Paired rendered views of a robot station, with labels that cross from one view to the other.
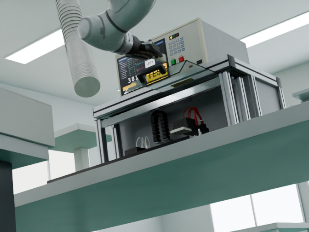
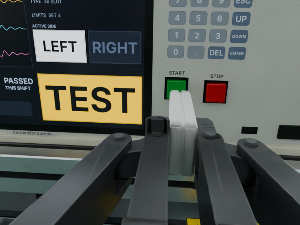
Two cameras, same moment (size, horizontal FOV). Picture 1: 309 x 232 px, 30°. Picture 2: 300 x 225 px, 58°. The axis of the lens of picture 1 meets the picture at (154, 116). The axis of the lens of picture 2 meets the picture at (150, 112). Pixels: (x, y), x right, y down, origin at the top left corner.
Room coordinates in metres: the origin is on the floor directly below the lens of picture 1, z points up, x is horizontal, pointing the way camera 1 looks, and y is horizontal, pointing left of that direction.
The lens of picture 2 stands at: (1.92, 0.05, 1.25)
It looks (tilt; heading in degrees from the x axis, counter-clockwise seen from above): 20 degrees down; 329
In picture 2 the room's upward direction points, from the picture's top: 1 degrees clockwise
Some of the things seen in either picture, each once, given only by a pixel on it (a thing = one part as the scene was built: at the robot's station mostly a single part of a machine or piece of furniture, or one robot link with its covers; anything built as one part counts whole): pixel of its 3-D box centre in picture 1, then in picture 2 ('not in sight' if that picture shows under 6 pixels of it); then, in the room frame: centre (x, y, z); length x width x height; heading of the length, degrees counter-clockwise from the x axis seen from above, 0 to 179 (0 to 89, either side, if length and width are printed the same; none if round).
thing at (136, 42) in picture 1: (133, 46); not in sight; (1.92, 0.04, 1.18); 0.09 x 0.08 x 0.07; 145
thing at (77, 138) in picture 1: (80, 176); not in sight; (3.07, 0.44, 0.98); 0.37 x 0.35 x 0.46; 55
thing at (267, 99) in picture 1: (271, 120); not in sight; (2.21, -0.46, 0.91); 0.28 x 0.03 x 0.32; 145
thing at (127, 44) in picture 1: (120, 41); not in sight; (1.86, 0.08, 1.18); 0.09 x 0.06 x 0.09; 55
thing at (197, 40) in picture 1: (185, 70); (131, 35); (2.33, -0.16, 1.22); 0.44 x 0.39 x 0.20; 55
